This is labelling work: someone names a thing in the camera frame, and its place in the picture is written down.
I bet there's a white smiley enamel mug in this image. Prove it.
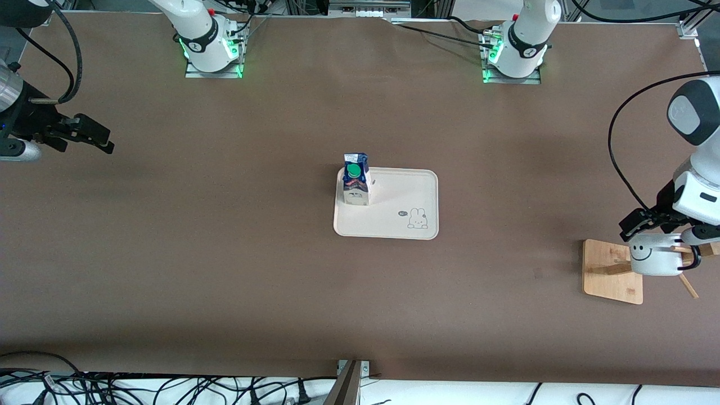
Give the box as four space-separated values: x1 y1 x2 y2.
628 233 702 276

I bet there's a wooden cup stand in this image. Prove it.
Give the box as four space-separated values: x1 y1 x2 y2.
582 217 720 305

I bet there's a cream tray with bunny print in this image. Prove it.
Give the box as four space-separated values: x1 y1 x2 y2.
333 167 439 241

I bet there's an aluminium corner profile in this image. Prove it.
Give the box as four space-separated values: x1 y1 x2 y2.
677 8 703 40

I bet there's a slanted grey beam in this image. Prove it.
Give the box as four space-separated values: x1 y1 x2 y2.
323 360 363 405

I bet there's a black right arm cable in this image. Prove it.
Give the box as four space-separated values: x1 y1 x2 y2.
16 0 84 105

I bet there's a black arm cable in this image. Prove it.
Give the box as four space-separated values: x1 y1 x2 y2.
16 0 84 105
607 70 720 213

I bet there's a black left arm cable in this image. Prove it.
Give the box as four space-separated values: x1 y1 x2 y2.
607 70 720 213

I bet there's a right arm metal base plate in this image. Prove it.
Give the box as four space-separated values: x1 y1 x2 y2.
184 34 244 79

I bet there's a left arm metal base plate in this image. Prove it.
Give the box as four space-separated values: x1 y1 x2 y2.
481 34 542 86

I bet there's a black cable on table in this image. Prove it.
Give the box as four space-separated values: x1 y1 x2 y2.
391 16 502 49

